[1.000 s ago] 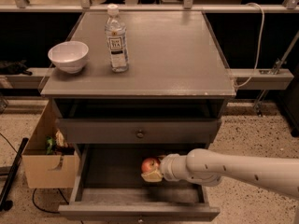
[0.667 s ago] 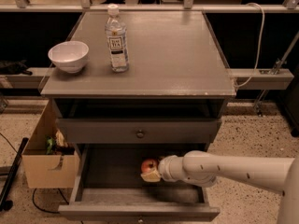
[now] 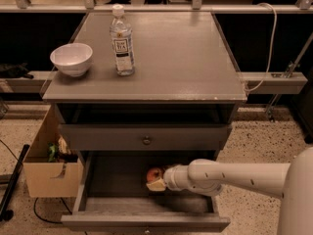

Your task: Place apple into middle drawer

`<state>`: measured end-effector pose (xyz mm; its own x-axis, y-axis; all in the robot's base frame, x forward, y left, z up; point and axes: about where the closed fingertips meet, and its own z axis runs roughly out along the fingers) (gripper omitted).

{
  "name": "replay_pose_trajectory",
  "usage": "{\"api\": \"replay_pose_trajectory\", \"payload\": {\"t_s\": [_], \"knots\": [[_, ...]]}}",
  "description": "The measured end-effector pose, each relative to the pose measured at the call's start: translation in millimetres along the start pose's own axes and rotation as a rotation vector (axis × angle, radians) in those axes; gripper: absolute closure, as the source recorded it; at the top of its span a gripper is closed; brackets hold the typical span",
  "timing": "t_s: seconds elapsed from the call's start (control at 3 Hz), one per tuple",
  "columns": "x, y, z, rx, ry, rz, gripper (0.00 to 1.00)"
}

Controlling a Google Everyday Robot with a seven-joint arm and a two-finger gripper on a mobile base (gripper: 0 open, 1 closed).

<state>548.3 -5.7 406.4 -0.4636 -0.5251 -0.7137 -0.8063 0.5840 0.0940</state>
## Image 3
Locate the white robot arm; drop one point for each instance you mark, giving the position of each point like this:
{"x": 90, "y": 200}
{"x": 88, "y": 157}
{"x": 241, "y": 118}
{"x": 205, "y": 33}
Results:
{"x": 291, "y": 183}

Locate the closed grey upper drawer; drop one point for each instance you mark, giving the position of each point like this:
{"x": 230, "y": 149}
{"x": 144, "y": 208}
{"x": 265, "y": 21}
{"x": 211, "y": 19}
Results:
{"x": 84, "y": 137}

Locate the open grey middle drawer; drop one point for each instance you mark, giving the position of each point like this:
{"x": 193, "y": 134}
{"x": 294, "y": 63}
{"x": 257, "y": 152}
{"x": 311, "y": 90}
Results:
{"x": 113, "y": 197}

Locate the cardboard box with items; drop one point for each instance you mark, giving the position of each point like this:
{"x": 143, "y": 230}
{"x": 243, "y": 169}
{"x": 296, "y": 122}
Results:
{"x": 46, "y": 179}

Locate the red apple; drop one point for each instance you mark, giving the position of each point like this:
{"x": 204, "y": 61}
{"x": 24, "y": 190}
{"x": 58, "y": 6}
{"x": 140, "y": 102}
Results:
{"x": 154, "y": 173}

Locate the black pole stand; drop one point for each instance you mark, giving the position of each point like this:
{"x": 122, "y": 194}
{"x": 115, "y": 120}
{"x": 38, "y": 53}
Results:
{"x": 10, "y": 180}

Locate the grey wooden drawer cabinet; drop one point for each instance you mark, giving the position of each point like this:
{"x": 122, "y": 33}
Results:
{"x": 183, "y": 75}

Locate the white ceramic bowl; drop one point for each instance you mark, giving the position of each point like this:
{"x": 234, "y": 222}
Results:
{"x": 73, "y": 59}

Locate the clear plastic water bottle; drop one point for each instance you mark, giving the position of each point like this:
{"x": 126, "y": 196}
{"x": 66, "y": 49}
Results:
{"x": 122, "y": 44}

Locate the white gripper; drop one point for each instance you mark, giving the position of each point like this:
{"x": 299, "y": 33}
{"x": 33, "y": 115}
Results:
{"x": 170, "y": 178}

